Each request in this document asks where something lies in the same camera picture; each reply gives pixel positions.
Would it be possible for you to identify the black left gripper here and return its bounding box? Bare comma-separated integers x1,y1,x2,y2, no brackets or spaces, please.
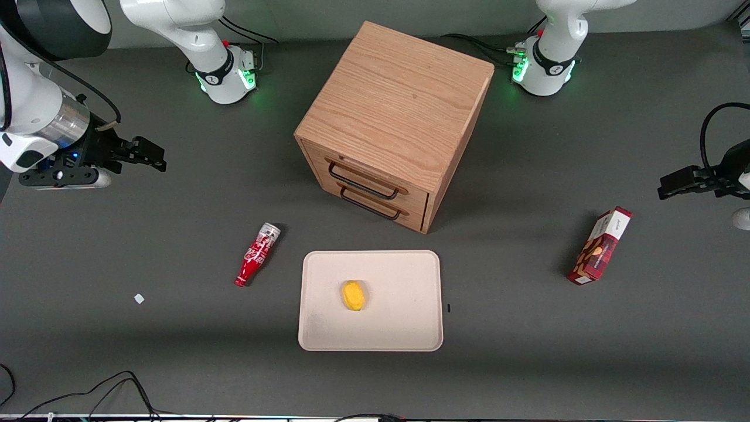
657,139,750,200

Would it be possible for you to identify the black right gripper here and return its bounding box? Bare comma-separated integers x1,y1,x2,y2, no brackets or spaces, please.
62,126,166,172

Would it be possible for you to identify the red coke bottle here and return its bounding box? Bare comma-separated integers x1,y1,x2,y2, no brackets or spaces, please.
234,222,282,288

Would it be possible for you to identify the beige plastic tray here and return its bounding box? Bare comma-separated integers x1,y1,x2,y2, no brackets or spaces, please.
298,250,444,352

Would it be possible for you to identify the red cookie box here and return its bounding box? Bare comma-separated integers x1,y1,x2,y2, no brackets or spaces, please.
567,206,633,286

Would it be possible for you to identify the yellow lemon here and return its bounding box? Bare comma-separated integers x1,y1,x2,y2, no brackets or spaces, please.
342,281,367,312

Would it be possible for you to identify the wooden drawer cabinet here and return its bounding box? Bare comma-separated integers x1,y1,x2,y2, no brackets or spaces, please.
294,21,495,234

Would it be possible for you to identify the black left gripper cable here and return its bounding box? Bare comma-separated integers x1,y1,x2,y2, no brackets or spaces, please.
700,103,750,176

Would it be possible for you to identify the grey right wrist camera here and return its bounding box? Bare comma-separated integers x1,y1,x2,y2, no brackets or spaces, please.
19,166,112,189

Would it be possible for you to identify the black right arm base cable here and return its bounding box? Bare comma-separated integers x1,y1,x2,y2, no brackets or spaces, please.
220,15,279,45

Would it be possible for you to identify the black arm base cable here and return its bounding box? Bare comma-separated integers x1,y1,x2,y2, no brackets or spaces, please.
441,18,547,66
220,15,279,45

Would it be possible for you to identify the black metal drawer handle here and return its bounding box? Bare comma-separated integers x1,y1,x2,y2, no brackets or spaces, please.
328,161,401,200
340,186,403,221

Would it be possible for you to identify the black floor cable bundle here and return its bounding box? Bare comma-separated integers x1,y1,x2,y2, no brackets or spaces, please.
18,370,162,422

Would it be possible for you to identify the black left arm base cable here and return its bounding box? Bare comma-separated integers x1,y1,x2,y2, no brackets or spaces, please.
441,18,547,66

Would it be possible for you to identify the thin black cable loop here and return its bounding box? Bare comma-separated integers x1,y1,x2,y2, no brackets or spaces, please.
0,363,16,408

